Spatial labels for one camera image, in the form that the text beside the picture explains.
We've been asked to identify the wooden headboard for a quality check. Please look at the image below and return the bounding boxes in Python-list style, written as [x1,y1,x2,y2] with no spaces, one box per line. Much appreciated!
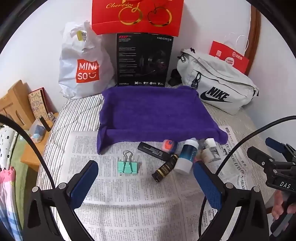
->
[245,9,262,77]

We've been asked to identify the person's right hand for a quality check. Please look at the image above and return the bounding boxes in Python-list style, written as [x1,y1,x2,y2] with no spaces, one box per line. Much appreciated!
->
[272,191,296,221]

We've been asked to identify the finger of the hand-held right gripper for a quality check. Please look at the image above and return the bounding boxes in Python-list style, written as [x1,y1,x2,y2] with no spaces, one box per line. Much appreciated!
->
[247,146,276,167]
[265,137,290,154]

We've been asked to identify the patterned notebook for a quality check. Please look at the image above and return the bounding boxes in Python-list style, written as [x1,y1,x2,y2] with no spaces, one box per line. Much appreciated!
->
[28,88,50,120]

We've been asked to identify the purple towel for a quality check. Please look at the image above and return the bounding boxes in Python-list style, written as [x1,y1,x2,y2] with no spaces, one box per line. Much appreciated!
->
[97,86,228,155]

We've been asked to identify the green binder clip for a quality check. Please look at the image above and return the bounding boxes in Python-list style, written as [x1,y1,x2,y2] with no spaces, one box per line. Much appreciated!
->
[117,150,138,175]

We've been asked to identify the small black stick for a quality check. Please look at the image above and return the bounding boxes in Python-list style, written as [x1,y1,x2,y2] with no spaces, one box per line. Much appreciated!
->
[39,116,52,132]

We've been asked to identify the colourful printed cloth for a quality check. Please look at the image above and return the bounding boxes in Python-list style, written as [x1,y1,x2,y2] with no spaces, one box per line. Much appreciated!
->
[0,125,25,234]

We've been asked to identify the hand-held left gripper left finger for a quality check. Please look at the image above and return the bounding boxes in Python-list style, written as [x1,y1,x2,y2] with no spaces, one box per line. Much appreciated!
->
[23,160,100,241]

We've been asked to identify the white plastic shopping bag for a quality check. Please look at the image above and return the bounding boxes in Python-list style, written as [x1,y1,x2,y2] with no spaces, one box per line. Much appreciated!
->
[58,20,116,100]

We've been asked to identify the red gift bag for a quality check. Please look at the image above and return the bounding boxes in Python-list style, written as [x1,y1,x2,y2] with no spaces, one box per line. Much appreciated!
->
[92,0,185,37]

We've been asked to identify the wooden nightstand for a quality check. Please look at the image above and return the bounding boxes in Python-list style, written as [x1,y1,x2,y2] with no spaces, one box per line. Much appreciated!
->
[0,80,60,172]

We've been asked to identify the small white bottle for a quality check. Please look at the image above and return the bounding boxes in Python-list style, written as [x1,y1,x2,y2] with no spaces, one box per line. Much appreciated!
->
[201,148,220,163]

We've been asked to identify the white waist bag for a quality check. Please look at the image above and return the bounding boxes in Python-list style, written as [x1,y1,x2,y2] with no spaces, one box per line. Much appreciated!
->
[177,48,259,114]

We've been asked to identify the black and gold tube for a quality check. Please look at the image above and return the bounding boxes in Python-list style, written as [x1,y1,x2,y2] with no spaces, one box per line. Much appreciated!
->
[152,154,179,182]

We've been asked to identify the orange floss container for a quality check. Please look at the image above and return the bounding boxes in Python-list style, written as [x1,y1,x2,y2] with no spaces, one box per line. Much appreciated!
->
[162,139,178,154]

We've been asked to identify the blue translucent box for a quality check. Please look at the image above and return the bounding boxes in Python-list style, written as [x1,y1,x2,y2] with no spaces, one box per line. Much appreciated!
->
[30,120,47,144]

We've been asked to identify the black cable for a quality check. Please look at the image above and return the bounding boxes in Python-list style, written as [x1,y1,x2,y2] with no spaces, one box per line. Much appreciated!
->
[0,115,80,241]
[200,116,296,241]

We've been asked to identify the black headset box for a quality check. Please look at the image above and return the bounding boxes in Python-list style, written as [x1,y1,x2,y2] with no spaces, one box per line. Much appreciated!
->
[115,33,174,87]

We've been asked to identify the newspaper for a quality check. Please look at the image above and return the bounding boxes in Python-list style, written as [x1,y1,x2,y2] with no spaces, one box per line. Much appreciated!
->
[54,125,249,241]

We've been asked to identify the blue and white bottle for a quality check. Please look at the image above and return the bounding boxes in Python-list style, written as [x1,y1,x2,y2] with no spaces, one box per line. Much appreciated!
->
[173,138,199,174]

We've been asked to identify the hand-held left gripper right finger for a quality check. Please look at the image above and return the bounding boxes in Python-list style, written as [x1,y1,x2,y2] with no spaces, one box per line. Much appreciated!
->
[193,161,270,241]

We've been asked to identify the red paper bag white handles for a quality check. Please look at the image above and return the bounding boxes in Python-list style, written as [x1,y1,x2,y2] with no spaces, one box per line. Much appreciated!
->
[209,32,250,76]

